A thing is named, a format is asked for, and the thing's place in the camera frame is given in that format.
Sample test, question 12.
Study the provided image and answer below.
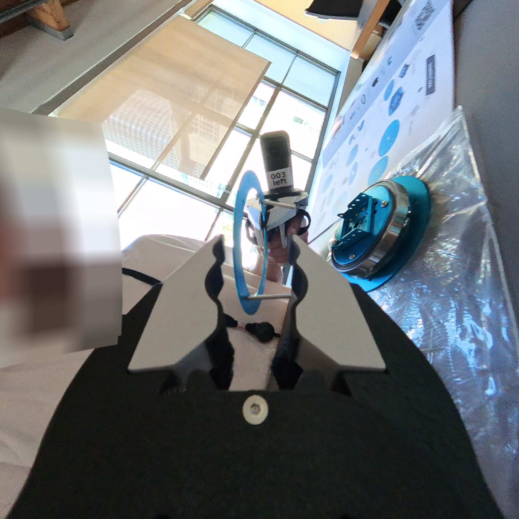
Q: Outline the clear plastic bag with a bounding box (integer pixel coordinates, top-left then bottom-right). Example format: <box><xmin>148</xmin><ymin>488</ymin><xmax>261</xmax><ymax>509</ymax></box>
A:
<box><xmin>357</xmin><ymin>105</ymin><xmax>519</xmax><ymax>459</ymax></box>

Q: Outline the wooden office table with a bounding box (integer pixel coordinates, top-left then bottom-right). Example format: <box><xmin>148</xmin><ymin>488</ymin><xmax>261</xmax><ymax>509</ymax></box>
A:
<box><xmin>351</xmin><ymin>0</ymin><xmax>393</xmax><ymax>61</ymax></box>

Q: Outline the blue metal ring plate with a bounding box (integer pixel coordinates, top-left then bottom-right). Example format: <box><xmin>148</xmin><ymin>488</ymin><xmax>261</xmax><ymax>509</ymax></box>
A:
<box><xmin>234</xmin><ymin>170</ymin><xmax>269</xmax><ymax>315</ymax></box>

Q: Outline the blue round bearing base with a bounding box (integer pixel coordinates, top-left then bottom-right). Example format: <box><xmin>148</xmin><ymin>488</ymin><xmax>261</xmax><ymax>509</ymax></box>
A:
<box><xmin>330</xmin><ymin>175</ymin><xmax>431</xmax><ymax>292</ymax></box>

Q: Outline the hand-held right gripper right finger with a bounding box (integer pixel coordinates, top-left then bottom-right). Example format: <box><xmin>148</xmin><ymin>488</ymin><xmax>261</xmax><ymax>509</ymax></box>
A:
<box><xmin>272</xmin><ymin>235</ymin><xmax>387</xmax><ymax>391</ymax></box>

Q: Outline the printed assembly guide sheet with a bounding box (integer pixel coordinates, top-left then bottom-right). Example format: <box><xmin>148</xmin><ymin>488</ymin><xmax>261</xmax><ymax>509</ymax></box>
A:
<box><xmin>310</xmin><ymin>0</ymin><xmax>455</xmax><ymax>244</ymax></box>

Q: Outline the person's left hand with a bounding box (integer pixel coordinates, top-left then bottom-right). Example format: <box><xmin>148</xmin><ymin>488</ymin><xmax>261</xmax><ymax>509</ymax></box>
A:
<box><xmin>265</xmin><ymin>215</ymin><xmax>310</xmax><ymax>281</ymax></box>

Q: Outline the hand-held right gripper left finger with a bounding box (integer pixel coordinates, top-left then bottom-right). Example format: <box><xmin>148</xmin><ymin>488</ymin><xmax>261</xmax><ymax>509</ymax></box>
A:
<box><xmin>128</xmin><ymin>234</ymin><xmax>236</xmax><ymax>392</ymax></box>

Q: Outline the beige roller blind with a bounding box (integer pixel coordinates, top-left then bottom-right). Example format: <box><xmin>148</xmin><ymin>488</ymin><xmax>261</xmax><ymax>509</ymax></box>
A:
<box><xmin>60</xmin><ymin>16</ymin><xmax>271</xmax><ymax>181</ymax></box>

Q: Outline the office window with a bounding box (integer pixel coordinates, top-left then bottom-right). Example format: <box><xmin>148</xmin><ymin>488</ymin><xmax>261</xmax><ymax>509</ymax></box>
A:
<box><xmin>49</xmin><ymin>4</ymin><xmax>341</xmax><ymax>252</ymax></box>

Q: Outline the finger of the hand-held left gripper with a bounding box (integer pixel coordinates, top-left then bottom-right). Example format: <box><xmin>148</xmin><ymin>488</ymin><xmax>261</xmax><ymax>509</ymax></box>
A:
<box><xmin>245</xmin><ymin>199</ymin><xmax>268</xmax><ymax>245</ymax></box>
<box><xmin>269</xmin><ymin>200</ymin><xmax>305</xmax><ymax>248</ymax></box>

